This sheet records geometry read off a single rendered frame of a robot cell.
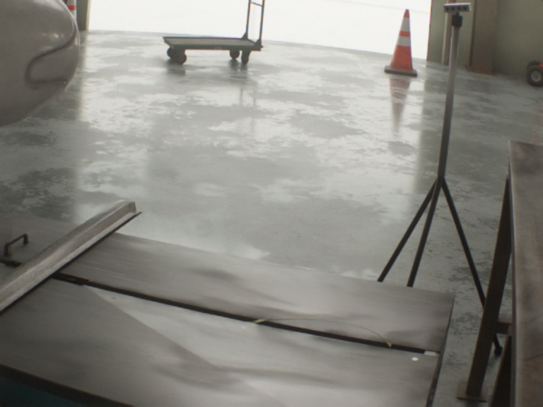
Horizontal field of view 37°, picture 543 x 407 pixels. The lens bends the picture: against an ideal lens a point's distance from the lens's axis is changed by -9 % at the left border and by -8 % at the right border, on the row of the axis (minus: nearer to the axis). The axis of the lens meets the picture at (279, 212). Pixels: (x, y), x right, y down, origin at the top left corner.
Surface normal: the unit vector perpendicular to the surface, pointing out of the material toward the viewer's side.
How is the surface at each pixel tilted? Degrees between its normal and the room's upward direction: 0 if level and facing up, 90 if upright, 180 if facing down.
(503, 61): 90
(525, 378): 0
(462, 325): 0
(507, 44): 90
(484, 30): 90
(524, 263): 0
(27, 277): 75
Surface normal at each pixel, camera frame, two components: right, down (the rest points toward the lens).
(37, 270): 0.95, -0.09
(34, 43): 0.83, -0.02
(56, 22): 0.86, -0.30
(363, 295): 0.08, -0.95
